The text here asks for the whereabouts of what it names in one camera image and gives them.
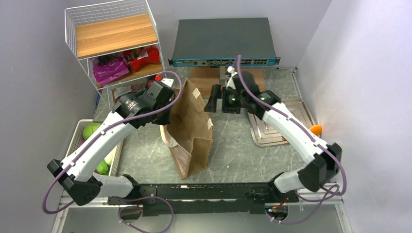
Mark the red snack bag upper shelf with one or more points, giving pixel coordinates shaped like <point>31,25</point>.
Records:
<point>141,57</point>

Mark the metal tray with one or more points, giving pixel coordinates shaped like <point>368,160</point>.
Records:
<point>277,131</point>

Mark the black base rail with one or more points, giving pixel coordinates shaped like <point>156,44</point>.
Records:
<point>205,198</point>

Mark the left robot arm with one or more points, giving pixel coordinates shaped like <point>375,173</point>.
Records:
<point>76,172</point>

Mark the white wire shelf rack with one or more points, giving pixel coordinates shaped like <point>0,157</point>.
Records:
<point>107,28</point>

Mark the green lettuce toy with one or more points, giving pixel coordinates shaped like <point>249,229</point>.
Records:
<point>103,168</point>

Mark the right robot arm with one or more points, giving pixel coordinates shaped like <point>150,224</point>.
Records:
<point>321,158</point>

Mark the purple snack bag upper shelf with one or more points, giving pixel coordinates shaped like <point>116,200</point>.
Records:
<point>109,68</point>

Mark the wooden board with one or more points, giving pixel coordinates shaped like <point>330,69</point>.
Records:
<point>204,78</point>

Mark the green cabbage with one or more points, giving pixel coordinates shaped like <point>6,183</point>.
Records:
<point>90,129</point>

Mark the dark network switch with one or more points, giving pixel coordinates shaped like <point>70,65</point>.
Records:
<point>216,42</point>

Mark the brown burlap grocery bag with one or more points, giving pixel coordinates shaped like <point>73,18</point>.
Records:
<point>189,136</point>

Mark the orange fruit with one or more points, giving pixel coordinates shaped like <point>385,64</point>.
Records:
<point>316,129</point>

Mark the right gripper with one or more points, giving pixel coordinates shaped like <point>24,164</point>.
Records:
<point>216,93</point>

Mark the white perforated basket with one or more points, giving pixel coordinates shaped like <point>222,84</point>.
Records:
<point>77,144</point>

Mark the white daikon vegetable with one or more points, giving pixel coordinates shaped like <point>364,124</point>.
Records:
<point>110,156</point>

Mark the metal stand bracket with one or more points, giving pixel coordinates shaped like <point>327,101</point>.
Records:
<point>223,76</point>

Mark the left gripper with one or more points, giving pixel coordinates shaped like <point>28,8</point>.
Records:
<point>165,120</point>

